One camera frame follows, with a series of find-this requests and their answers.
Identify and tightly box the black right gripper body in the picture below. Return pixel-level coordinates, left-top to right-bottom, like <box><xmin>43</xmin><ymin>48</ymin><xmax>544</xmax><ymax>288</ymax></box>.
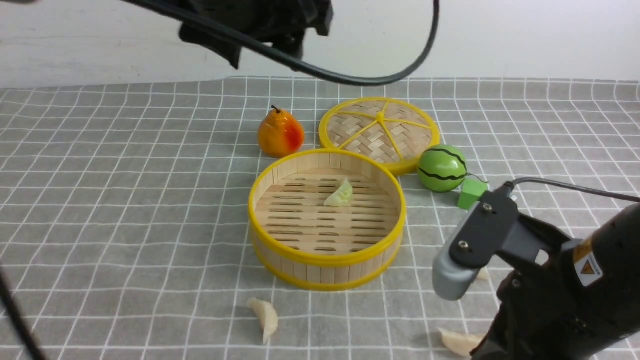
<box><xmin>470</xmin><ymin>215</ymin><xmax>608</xmax><ymax>360</ymax></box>

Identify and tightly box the white dumpling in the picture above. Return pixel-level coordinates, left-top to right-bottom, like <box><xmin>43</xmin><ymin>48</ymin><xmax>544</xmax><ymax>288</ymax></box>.
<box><xmin>246</xmin><ymin>297</ymin><xmax>279</xmax><ymax>345</ymax></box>
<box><xmin>438</xmin><ymin>328</ymin><xmax>485</xmax><ymax>358</ymax></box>
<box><xmin>476</xmin><ymin>268</ymin><xmax>490</xmax><ymax>281</ymax></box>

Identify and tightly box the pale green dumpling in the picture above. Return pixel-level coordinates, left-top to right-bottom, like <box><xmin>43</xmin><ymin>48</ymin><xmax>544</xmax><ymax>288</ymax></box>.
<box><xmin>323</xmin><ymin>177</ymin><xmax>354</xmax><ymax>208</ymax></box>

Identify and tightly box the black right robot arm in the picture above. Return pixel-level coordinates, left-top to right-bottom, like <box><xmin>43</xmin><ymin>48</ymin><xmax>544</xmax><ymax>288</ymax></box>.
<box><xmin>470</xmin><ymin>203</ymin><xmax>639</xmax><ymax>360</ymax></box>

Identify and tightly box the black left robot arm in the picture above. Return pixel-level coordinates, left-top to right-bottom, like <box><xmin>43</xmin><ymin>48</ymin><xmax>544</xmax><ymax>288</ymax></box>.
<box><xmin>166</xmin><ymin>0</ymin><xmax>334</xmax><ymax>60</ymax></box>

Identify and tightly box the woven bamboo steamer lid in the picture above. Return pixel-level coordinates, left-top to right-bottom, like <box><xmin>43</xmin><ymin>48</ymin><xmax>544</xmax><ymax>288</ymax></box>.
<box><xmin>318</xmin><ymin>96</ymin><xmax>441</xmax><ymax>176</ymax></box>

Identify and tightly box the bamboo steamer tray yellow rim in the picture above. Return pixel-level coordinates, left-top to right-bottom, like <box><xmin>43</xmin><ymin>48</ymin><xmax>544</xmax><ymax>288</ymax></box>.
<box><xmin>247</xmin><ymin>149</ymin><xmax>407</xmax><ymax>292</ymax></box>

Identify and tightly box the green toy cube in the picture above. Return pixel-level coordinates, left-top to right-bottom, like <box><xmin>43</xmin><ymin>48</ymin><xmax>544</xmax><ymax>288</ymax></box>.
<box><xmin>456</xmin><ymin>178</ymin><xmax>489</xmax><ymax>211</ymax></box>

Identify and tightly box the green toy watermelon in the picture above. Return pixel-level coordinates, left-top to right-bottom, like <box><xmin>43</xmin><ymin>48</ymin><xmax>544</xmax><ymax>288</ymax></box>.
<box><xmin>416</xmin><ymin>144</ymin><xmax>467</xmax><ymax>193</ymax></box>

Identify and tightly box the orange toy pear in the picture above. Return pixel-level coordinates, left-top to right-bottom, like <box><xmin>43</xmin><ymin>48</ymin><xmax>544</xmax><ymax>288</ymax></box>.
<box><xmin>257</xmin><ymin>105</ymin><xmax>306</xmax><ymax>158</ymax></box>

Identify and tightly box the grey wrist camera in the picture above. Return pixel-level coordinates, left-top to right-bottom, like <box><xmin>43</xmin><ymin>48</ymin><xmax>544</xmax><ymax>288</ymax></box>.
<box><xmin>432</xmin><ymin>186</ymin><xmax>519</xmax><ymax>301</ymax></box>

